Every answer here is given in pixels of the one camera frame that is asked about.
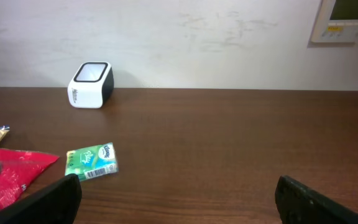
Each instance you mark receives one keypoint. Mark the beige wall control panel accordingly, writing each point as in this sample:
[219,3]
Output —
[336,22]

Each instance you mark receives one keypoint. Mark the white barcode scanner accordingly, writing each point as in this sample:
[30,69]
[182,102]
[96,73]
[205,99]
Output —
[91,86]

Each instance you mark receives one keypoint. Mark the red snack bag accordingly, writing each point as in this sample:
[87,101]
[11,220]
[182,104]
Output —
[19,170]

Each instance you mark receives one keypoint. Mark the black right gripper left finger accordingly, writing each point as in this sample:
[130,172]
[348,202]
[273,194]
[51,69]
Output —
[56,203]

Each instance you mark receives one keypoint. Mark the green Kleenex tissue pack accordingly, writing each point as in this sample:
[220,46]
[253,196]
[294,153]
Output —
[91,162]

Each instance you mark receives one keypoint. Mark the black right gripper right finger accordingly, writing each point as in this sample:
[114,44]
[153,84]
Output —
[299,204]

